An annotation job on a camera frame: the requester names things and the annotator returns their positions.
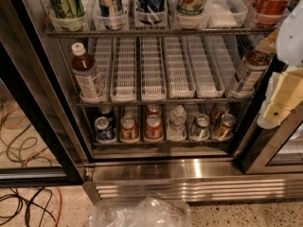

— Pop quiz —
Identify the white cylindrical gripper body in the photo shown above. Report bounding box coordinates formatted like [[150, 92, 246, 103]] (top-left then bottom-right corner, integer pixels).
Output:
[[276, 0, 303, 66]]

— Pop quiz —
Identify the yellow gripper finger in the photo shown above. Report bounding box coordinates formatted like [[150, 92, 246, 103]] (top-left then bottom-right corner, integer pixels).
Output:
[[256, 28, 279, 54], [257, 67, 303, 130]]

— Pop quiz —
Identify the orange soda can front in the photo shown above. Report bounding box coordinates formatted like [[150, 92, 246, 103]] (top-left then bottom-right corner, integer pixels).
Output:
[[213, 113, 237, 141]]

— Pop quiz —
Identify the orange soda can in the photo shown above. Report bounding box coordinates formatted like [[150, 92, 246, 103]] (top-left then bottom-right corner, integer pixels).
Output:
[[213, 113, 237, 141], [209, 102, 230, 124]]

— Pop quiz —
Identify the red coca-cola can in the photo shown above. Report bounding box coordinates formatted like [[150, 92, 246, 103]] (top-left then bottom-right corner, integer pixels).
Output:
[[247, 0, 290, 27]]

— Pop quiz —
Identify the right fridge glass door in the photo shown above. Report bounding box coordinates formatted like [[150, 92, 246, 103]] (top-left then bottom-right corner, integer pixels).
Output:
[[233, 57, 303, 174]]

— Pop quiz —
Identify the fridge glass door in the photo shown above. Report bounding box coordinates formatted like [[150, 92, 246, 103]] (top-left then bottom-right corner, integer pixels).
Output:
[[233, 57, 303, 174], [0, 0, 86, 187]]

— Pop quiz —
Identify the orange soda can rear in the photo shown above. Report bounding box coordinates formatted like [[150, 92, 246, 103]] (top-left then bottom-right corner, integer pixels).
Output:
[[209, 102, 230, 124]]

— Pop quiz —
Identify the white shelf tray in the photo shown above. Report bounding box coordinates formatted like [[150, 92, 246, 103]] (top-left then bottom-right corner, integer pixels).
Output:
[[110, 38, 136, 102], [187, 36, 224, 98], [163, 37, 195, 98], [139, 37, 167, 102]]

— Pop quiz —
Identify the green silver can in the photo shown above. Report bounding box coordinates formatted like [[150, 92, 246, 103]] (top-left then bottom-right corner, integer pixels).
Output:
[[190, 113, 210, 141]]

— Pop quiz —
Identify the red soda can rear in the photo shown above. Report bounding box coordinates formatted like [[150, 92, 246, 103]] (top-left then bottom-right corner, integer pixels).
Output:
[[145, 104, 162, 116]]

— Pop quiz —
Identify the red soda can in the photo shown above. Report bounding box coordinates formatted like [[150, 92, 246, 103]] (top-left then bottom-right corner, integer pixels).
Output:
[[145, 114, 163, 140], [145, 104, 162, 116]]

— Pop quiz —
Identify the red soda can front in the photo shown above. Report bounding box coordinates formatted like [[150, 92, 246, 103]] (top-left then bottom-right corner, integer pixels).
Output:
[[145, 114, 163, 140]]

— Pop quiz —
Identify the brown soda can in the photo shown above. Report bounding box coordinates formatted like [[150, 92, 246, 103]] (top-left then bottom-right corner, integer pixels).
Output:
[[120, 115, 138, 141]]

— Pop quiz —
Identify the blue soda can rear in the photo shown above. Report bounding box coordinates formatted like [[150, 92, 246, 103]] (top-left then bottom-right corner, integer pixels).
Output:
[[98, 105, 116, 123]]

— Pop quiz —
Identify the blue soda can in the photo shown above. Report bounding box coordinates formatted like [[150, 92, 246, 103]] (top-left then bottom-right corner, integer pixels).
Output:
[[95, 116, 115, 142], [98, 105, 116, 123]]

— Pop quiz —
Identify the blue soda can front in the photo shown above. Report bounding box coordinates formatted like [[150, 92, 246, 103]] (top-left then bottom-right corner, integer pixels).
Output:
[[95, 116, 115, 142]]

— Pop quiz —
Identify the left fridge glass door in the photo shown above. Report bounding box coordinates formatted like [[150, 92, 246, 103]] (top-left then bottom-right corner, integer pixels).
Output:
[[0, 0, 86, 187]]

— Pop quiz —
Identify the right brown tea bottle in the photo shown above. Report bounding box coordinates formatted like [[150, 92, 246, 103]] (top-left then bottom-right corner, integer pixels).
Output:
[[229, 49, 272, 93]]

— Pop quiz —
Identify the brown tea bottle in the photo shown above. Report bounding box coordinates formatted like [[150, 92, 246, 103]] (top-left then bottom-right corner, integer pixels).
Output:
[[71, 43, 104, 103], [229, 49, 272, 93]]

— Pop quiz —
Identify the clear plastic bin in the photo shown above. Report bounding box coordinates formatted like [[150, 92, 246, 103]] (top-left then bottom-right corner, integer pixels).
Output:
[[89, 197, 192, 227]]

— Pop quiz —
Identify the left brown tea bottle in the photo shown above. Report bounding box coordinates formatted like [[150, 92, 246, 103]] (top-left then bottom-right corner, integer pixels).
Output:
[[71, 43, 104, 103]]

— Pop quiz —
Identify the top wire shelf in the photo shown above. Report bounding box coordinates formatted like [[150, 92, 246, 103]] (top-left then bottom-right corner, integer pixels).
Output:
[[45, 27, 275, 38]]

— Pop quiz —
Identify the wire shelf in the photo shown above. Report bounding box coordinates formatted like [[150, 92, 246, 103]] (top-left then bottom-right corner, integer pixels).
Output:
[[45, 27, 275, 38], [77, 97, 252, 107]]

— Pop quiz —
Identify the middle wire shelf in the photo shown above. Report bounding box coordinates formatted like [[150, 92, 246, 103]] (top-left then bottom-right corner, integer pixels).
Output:
[[77, 97, 252, 107]]

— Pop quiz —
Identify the black cable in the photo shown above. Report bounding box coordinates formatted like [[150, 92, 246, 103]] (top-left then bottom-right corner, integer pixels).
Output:
[[0, 97, 57, 227]]

